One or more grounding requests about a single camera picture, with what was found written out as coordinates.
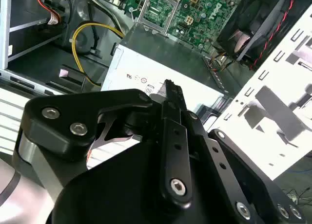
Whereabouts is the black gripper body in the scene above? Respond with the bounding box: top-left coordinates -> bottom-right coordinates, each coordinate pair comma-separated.
51,136 -> 234,224

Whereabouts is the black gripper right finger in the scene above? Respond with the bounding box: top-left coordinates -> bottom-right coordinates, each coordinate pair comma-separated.
175,85 -> 307,224

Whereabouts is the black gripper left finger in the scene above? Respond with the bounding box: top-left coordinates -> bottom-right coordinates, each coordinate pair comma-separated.
13,79 -> 194,209

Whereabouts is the metal socket cover frame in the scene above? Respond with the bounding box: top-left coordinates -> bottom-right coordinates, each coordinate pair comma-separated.
135,0 -> 182,37

